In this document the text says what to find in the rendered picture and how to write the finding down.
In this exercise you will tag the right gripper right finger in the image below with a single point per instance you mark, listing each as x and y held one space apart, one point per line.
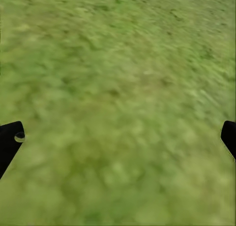
228 136

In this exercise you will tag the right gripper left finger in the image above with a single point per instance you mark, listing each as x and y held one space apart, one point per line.
11 138

